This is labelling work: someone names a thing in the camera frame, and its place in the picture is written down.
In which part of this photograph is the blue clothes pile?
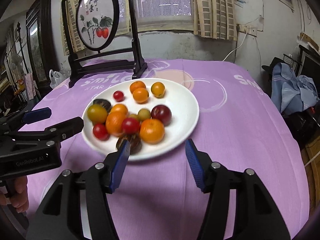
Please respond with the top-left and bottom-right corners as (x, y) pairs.
(271, 63), (319, 115)

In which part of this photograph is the white plastic bag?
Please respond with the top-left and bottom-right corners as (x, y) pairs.
(49, 69), (66, 89)

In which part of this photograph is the dark water chestnut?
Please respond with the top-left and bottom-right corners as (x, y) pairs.
(116, 134), (142, 154)
(93, 99), (112, 113)

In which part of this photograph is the dark red plum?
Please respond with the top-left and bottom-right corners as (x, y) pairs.
(151, 105), (172, 126)

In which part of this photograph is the large orange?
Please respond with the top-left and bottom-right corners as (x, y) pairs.
(105, 112), (126, 137)
(139, 119), (165, 144)

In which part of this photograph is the purple tablecloth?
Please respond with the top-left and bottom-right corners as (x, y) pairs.
(18, 58), (311, 240)

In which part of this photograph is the orange kumquat far right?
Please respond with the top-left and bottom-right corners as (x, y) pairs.
(151, 82), (165, 98)

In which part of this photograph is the orange kumquat front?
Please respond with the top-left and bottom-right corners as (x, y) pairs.
(110, 103), (129, 115)

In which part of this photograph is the beige checked curtain left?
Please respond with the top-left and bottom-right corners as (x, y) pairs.
(60, 0), (85, 55)

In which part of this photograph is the small tan longan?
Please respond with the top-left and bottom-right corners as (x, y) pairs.
(129, 114), (139, 121)
(138, 108), (151, 122)

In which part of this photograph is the orange kumquat middle right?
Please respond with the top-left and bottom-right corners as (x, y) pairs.
(132, 88), (149, 103)

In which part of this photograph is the pink hanging cloth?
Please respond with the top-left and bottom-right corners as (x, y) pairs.
(24, 73), (36, 100)

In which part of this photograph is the standing electric fan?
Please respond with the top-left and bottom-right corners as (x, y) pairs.
(10, 53), (24, 80)

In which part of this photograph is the orange kumquat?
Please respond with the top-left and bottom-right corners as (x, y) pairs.
(151, 82), (165, 98)
(132, 88), (149, 103)
(130, 81), (146, 94)
(110, 103), (129, 115)

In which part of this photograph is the dark wooden cabinet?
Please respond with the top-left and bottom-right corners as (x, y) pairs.
(26, 0), (59, 96)

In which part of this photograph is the white power cable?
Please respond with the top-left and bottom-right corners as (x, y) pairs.
(222, 31), (249, 62)

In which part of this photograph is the beige checked curtain right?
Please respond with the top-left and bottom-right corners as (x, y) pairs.
(192, 0), (238, 41)

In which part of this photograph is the black framed round screen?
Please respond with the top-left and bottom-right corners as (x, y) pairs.
(61, 0), (148, 87)

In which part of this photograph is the person's left hand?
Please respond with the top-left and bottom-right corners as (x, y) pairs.
(0, 176), (29, 213)

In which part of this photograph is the yellow-green round fruit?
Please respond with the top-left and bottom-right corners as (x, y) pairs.
(87, 104), (108, 124)

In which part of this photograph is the orange kumquat back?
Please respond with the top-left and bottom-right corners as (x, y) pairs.
(130, 81), (146, 94)

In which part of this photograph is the white oval plate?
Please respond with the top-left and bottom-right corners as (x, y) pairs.
(81, 78), (200, 162)

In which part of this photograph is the red cherry tomato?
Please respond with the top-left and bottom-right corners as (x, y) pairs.
(113, 90), (125, 102)
(121, 118), (140, 134)
(93, 124), (110, 141)

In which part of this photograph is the beige checked curtain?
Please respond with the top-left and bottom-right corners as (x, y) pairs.
(60, 0), (85, 55)
(192, 0), (238, 41)

